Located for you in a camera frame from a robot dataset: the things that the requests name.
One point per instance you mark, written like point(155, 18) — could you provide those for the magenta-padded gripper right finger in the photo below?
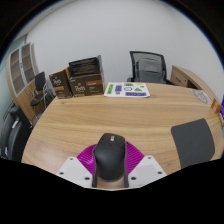
point(146, 168)

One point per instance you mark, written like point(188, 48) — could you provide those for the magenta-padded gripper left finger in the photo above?
point(75, 168)

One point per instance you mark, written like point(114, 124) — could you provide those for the black computer mouse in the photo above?
point(109, 156)

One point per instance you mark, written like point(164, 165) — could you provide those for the dark grey mouse pad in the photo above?
point(194, 141)

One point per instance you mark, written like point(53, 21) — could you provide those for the black leather office chair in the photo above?
point(14, 136)

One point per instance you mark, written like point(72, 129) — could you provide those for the green and purple printed sheet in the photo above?
point(126, 90)

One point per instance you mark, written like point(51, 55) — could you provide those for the large brown cardboard box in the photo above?
point(87, 86)

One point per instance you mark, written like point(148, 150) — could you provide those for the black visitor chair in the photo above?
point(40, 90)

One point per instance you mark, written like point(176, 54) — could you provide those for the round white printed disc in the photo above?
point(200, 96)

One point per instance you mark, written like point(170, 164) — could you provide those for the small orange-brown box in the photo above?
point(216, 106)

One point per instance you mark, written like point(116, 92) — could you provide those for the black mesh office chair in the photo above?
point(149, 70)

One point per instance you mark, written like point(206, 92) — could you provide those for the wooden side desk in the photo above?
point(186, 78)

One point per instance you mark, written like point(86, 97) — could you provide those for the dark open-top carton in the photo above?
point(84, 66)

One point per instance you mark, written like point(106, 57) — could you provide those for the wooden shelf unit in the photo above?
point(20, 80)

